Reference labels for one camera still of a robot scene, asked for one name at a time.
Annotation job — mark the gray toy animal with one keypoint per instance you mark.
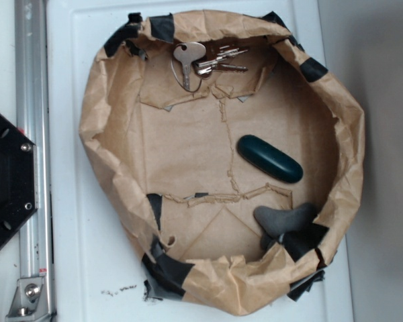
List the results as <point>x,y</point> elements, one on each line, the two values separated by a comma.
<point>276,222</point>

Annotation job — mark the brown paper bag bin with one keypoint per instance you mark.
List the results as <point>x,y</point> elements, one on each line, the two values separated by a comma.
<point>167,158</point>

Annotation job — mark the dark green oval case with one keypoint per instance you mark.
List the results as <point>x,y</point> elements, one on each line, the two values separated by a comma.
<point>269,159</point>

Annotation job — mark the bunch of small keys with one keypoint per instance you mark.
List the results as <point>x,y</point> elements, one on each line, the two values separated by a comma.
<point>215,60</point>

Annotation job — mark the large silver key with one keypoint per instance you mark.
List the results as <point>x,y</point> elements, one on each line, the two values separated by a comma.
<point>187,53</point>

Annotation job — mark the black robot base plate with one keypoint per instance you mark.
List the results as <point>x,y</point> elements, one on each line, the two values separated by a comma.
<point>17,180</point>

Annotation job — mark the aluminum extrusion rail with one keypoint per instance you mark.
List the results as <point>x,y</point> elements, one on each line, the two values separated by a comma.
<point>31,70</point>

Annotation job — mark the metal corner bracket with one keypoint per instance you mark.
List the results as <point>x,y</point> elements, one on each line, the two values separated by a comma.
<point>30,301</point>

